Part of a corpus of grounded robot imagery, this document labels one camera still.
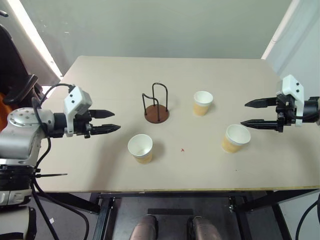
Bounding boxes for dark rounded foot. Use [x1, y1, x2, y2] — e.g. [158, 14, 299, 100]
[187, 215, 222, 240]
[129, 215, 159, 240]

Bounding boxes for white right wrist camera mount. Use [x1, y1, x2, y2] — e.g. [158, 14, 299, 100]
[281, 74, 305, 126]

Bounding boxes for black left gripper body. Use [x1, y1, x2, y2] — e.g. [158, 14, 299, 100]
[73, 110, 94, 140]

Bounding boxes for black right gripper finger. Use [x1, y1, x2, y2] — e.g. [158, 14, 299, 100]
[240, 119, 279, 130]
[244, 97, 279, 109]

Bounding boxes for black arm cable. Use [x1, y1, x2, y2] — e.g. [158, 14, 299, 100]
[31, 83, 90, 240]
[294, 193, 320, 240]

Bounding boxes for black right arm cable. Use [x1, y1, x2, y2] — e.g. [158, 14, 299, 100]
[294, 193, 320, 240]

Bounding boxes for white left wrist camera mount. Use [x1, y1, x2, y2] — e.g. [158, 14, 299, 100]
[63, 86, 93, 138]

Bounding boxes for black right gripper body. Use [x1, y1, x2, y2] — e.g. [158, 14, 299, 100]
[275, 92, 299, 133]

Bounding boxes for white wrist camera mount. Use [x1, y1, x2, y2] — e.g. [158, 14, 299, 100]
[63, 86, 93, 138]
[281, 74, 305, 126]

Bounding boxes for black cable tie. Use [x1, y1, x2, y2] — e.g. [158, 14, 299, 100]
[34, 172, 68, 179]

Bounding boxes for dark rounded left foot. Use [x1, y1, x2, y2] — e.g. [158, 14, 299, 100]
[129, 215, 159, 240]

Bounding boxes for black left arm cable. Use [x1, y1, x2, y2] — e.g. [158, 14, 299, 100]
[31, 83, 90, 240]

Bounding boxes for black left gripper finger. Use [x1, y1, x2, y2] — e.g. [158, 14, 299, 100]
[90, 123, 122, 136]
[89, 109, 116, 120]

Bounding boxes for wire cup holder stand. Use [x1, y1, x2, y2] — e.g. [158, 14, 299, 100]
[141, 82, 170, 124]

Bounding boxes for dark rounded right foot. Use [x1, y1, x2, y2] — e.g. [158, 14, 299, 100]
[187, 215, 222, 240]

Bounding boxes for yellow paper cup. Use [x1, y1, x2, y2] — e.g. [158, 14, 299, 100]
[221, 124, 252, 154]
[127, 133, 154, 165]
[192, 90, 214, 117]

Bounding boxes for black metal table frame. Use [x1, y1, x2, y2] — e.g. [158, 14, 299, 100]
[37, 188, 320, 240]

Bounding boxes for black office chair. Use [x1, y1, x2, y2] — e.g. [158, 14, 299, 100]
[0, 9, 43, 106]

